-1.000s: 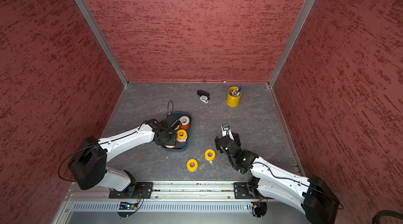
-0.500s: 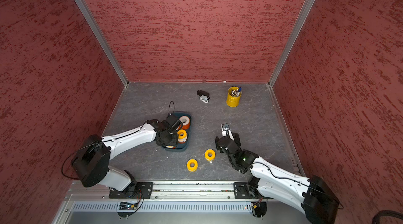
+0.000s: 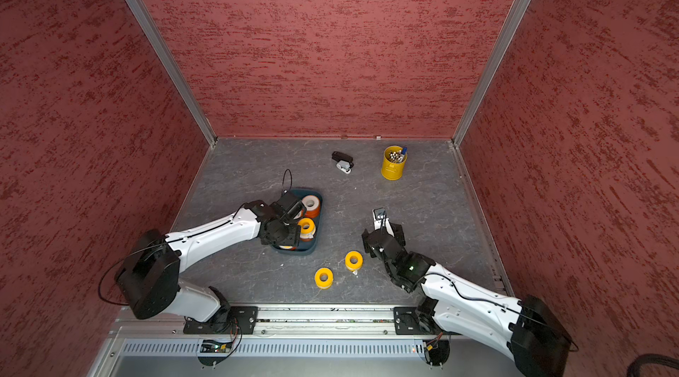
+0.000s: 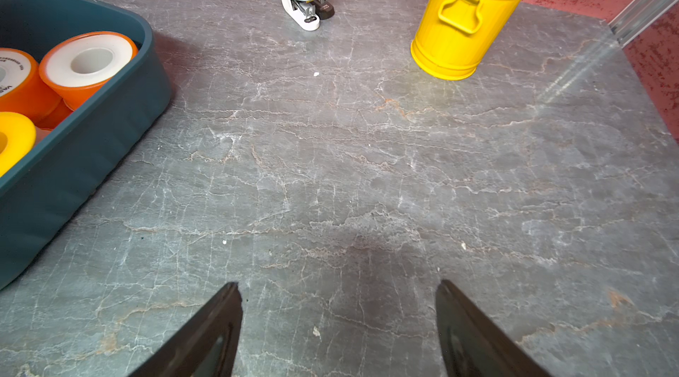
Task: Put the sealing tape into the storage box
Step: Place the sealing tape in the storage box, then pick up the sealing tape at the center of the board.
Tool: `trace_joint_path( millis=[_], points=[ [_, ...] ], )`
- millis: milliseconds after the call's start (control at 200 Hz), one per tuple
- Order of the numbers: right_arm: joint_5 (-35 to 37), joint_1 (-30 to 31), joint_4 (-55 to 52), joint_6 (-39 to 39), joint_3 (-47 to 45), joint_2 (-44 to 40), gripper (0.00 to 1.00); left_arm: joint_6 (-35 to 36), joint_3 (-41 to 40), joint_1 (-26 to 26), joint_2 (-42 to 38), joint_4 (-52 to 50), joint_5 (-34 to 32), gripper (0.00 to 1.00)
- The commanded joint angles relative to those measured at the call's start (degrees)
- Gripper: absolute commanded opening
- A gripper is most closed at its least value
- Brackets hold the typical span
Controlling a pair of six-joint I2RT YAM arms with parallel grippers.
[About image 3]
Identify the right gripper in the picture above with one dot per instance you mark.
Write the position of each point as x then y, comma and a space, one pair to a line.
368, 248

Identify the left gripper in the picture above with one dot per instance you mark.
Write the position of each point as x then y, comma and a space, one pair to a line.
291, 240

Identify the teal storage box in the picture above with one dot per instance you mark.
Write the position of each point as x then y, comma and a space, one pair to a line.
304, 247

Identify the orange sealing tape roll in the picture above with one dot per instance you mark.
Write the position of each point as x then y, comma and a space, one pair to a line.
312, 205

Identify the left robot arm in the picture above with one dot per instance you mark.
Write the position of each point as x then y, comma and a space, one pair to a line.
149, 277

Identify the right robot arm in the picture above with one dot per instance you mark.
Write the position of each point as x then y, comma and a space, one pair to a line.
524, 330

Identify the yellow pen cup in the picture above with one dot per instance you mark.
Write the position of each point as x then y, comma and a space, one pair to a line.
394, 160

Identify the black white stapler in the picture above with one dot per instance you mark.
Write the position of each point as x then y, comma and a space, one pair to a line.
343, 162

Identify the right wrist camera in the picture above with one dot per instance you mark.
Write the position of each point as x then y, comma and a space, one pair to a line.
381, 221

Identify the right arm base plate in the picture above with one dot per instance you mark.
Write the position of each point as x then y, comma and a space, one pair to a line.
412, 321

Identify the aluminium front rail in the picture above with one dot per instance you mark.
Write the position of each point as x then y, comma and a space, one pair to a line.
278, 320

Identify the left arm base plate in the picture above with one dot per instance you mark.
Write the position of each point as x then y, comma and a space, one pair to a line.
241, 320

